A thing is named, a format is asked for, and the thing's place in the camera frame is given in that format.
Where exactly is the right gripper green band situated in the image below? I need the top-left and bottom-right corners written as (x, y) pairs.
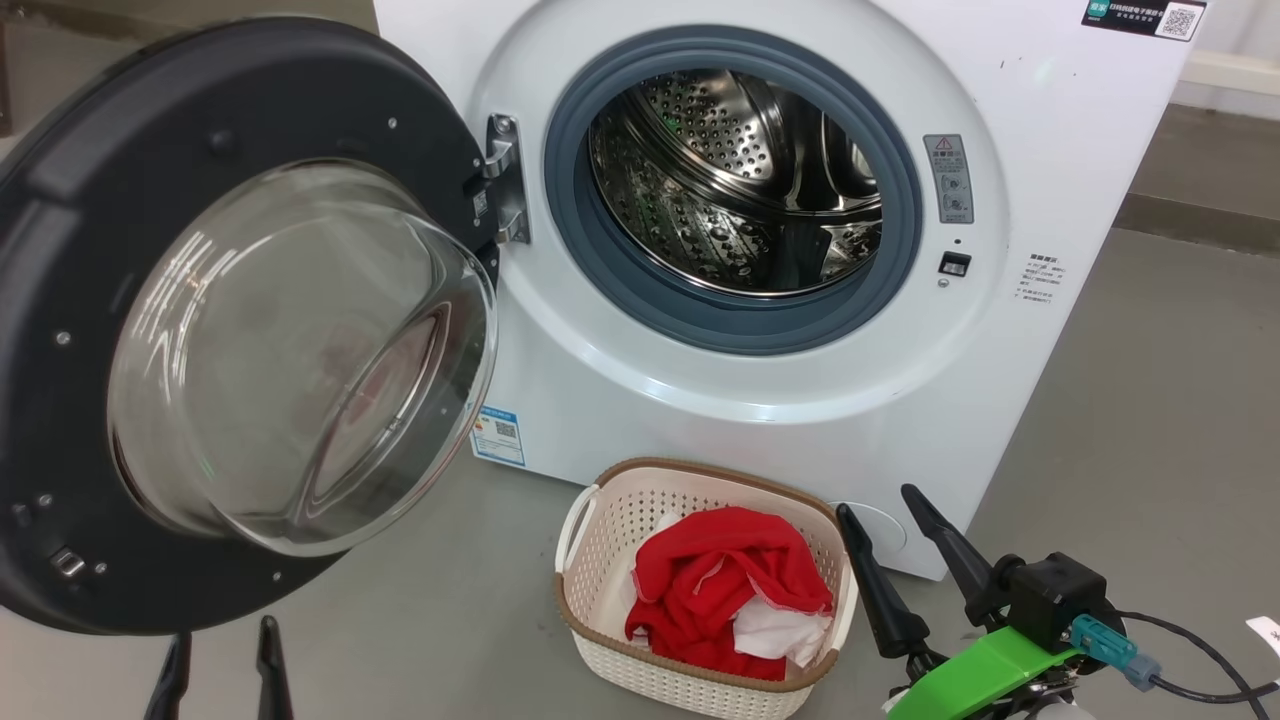
top-left (835, 484), bottom-right (1086, 720)

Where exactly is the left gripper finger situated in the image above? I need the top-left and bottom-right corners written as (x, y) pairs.
top-left (143, 630), bottom-right (193, 720)
top-left (255, 615), bottom-right (294, 720)

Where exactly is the red and white garment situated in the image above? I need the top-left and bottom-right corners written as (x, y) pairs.
top-left (625, 506), bottom-right (836, 683)

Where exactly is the black round washer door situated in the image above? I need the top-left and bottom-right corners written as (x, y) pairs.
top-left (0, 15), bottom-right (501, 636)

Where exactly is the white front-load washing machine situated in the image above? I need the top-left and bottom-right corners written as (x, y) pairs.
top-left (372, 0), bottom-right (1211, 581)

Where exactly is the cream basket with brown rim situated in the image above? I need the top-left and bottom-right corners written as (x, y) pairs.
top-left (553, 457), bottom-right (861, 720)

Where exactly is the stainless steel washer drum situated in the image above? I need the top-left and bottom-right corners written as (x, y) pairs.
top-left (588, 68), bottom-right (885, 299)

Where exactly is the metal door hinge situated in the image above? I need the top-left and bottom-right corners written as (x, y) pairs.
top-left (483, 113), bottom-right (531, 246)

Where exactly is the round white filter cover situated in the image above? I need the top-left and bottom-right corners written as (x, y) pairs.
top-left (830, 500), bottom-right (909, 556)

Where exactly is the blue energy label sticker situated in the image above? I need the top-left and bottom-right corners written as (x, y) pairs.
top-left (470, 405), bottom-right (527, 468)

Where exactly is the grey warning label sticker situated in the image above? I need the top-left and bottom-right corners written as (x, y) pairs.
top-left (922, 133), bottom-right (976, 226)

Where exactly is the dark QR code sticker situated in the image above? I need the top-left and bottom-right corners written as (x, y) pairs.
top-left (1082, 0), bottom-right (1208, 43)

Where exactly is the cable with teal connector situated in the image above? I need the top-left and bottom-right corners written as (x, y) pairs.
top-left (1068, 613), bottom-right (1280, 704)

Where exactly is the thin black cable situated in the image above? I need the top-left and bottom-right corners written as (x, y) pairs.
top-left (1112, 610), bottom-right (1256, 720)

